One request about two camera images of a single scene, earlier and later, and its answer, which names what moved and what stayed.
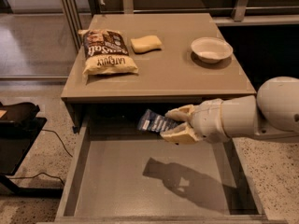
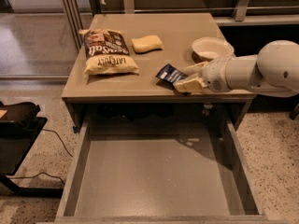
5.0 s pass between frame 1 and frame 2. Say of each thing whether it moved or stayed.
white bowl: stayed
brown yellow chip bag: stayed
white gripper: moved
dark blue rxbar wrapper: moved
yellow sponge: stayed
